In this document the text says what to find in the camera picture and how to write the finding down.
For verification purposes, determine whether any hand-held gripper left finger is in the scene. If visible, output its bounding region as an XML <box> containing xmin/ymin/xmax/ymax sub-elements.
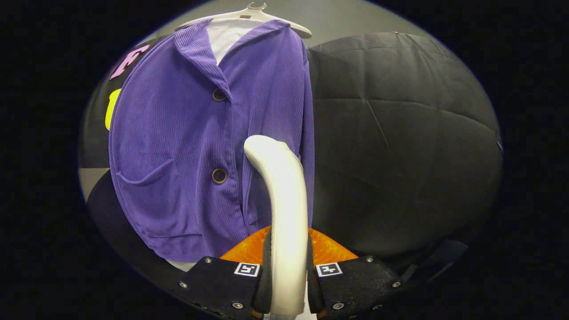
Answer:
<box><xmin>168</xmin><ymin>226</ymin><xmax>272</xmax><ymax>320</ymax></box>

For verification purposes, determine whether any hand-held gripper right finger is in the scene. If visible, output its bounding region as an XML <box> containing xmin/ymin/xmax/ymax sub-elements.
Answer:
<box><xmin>306</xmin><ymin>228</ymin><xmax>412</xmax><ymax>320</ymax></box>

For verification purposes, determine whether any white garment steamer head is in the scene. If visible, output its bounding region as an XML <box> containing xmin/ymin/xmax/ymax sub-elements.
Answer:
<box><xmin>244</xmin><ymin>135</ymin><xmax>310</xmax><ymax>320</ymax></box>

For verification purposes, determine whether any purple corduroy jacket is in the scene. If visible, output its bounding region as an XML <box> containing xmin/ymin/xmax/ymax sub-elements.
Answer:
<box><xmin>108</xmin><ymin>19</ymin><xmax>315</xmax><ymax>263</ymax></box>

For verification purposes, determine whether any white shirt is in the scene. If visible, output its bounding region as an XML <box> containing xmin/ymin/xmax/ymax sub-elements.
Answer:
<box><xmin>167</xmin><ymin>18</ymin><xmax>264</xmax><ymax>272</ymax></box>

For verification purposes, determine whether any white clothes hanger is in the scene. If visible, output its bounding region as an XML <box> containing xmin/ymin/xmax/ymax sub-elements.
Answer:
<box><xmin>175</xmin><ymin>2</ymin><xmax>313</xmax><ymax>38</ymax></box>

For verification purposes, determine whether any black backdrop cloth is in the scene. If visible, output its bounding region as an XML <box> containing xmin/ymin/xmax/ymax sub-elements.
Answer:
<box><xmin>80</xmin><ymin>32</ymin><xmax>504</xmax><ymax>267</ymax></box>

